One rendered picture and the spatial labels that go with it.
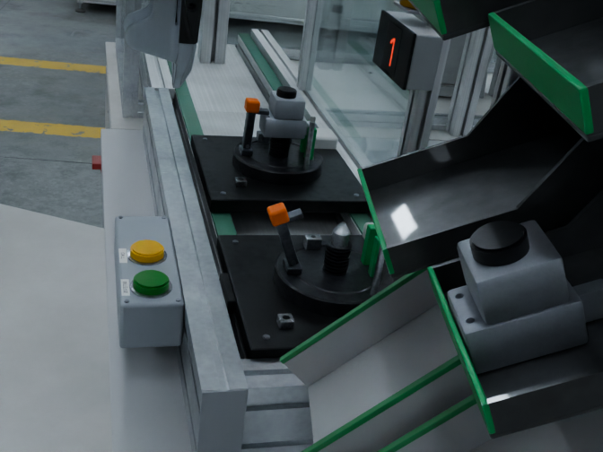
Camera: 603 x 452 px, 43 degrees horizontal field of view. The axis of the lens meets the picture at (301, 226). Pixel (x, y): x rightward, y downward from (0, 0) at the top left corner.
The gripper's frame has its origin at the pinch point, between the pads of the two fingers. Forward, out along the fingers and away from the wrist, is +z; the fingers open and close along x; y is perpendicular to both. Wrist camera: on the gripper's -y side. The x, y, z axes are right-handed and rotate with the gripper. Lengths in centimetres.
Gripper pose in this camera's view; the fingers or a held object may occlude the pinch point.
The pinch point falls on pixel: (184, 73)
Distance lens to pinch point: 71.9
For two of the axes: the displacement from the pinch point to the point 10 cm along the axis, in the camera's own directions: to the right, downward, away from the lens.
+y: -9.6, 0.0, -2.7
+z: -1.3, 8.8, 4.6
